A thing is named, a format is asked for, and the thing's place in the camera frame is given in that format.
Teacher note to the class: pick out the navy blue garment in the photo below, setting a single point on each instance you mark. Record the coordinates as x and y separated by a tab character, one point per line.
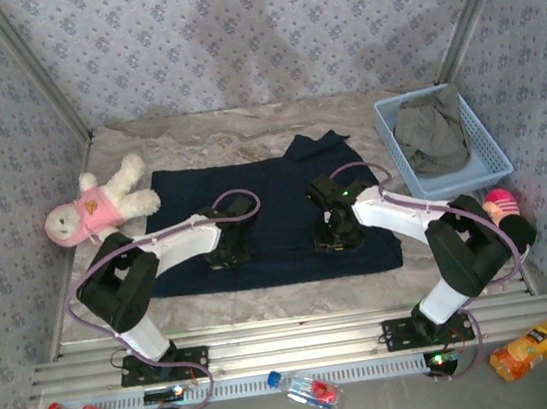
276	189

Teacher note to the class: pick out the grey garment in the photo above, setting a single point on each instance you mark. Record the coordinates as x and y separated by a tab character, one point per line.
431	138

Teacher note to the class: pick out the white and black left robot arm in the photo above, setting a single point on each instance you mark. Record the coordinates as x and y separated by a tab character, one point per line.
183	244

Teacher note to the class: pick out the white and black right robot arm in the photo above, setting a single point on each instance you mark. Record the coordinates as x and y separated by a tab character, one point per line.
385	210

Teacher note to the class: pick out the white teddy bear pink hoodie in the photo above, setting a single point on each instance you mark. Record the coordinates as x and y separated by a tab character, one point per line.
98	210

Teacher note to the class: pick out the small circuit board with LED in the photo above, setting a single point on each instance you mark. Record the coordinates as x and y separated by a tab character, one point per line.
440	361
160	395

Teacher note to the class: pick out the small water bottle blue cap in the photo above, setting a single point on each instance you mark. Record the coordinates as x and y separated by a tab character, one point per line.
313	391

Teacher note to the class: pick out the doll with pink striped hat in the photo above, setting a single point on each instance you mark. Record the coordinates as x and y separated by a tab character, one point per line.
502	202

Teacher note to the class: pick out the light blue plastic basket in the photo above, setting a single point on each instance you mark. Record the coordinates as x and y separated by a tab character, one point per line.
491	155

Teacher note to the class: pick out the orange juice bottle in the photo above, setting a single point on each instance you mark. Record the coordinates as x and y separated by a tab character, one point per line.
529	347

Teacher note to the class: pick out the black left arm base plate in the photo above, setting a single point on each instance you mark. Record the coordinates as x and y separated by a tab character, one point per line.
198	358

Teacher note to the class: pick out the aluminium rail beam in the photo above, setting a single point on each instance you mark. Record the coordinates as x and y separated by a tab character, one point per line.
297	342

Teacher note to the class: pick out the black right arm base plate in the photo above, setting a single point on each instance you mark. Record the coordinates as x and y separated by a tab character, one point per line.
396	334

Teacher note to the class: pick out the aluminium corner post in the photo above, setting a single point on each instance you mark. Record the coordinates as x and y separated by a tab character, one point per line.
34	69
475	11

